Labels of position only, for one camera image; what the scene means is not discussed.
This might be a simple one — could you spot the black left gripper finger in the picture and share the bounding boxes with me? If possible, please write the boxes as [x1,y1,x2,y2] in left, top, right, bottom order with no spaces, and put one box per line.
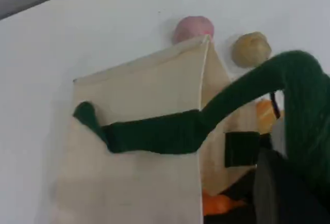
[254,148,330,224]

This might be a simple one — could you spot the beige round egg yolk pastry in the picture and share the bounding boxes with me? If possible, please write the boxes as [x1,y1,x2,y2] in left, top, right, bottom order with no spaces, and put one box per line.
[231,31,272,68]

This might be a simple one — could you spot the white canvas bag green handles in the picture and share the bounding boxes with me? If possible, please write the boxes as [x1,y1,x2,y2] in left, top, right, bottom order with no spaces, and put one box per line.
[50,35,330,224]

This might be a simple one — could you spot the long ridged golden bread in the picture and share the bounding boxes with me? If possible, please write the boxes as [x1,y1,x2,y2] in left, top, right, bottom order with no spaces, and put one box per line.
[255,99,286,134]

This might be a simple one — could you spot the pink peach bun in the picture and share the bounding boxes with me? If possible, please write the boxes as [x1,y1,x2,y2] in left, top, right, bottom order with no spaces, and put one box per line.
[172,15,215,46]

